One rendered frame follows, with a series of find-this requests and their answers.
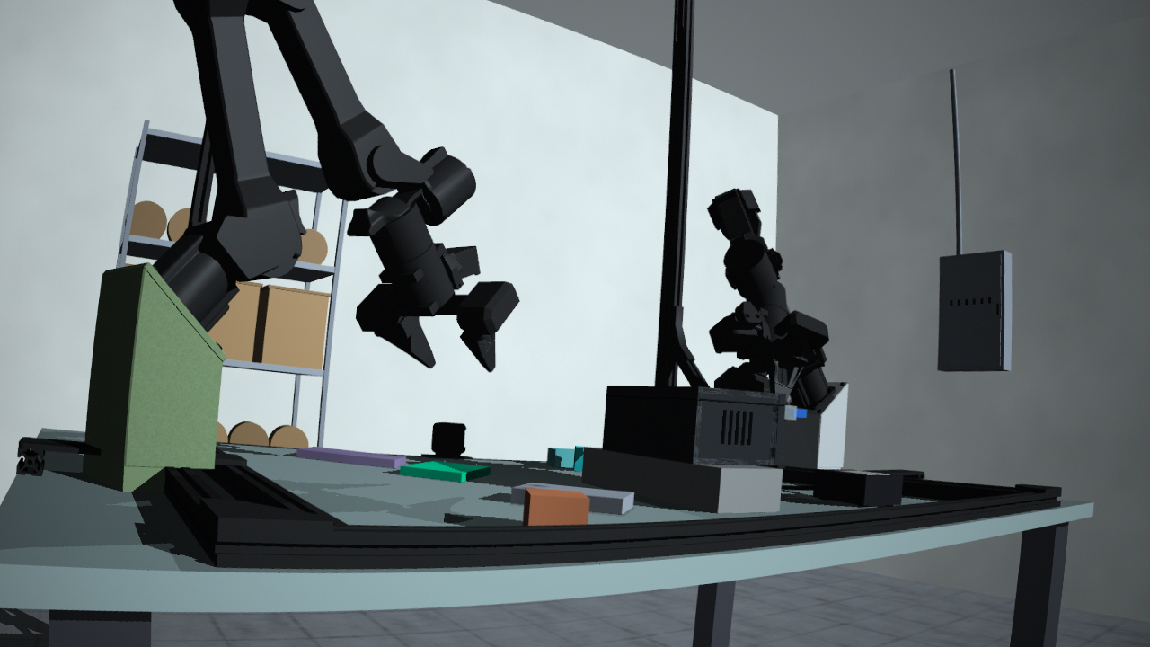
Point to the grey flat bar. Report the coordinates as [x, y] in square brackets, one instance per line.
[601, 501]

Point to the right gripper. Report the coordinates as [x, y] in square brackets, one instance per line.
[424, 289]

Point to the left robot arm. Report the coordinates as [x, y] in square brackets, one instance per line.
[752, 272]

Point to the purple rectangular block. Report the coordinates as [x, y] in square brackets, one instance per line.
[351, 457]

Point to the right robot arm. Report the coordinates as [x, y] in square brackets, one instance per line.
[258, 227]

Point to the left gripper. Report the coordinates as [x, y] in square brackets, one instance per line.
[783, 365]

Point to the orange-brown rectangular block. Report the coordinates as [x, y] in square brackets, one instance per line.
[555, 507]

